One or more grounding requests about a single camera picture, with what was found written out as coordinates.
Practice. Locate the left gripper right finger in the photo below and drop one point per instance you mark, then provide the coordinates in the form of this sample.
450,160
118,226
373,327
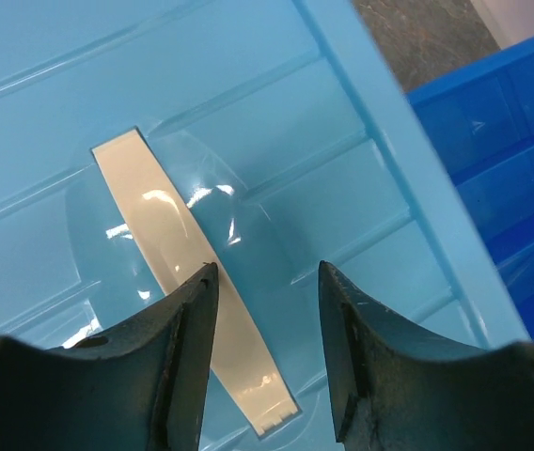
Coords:
395,385

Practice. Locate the blue divided plastic tray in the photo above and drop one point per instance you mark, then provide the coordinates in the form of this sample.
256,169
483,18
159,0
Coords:
480,120

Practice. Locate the light blue plastic lid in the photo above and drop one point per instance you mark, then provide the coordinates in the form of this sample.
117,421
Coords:
287,137

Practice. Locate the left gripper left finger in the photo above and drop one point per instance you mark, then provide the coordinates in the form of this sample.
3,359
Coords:
139,385

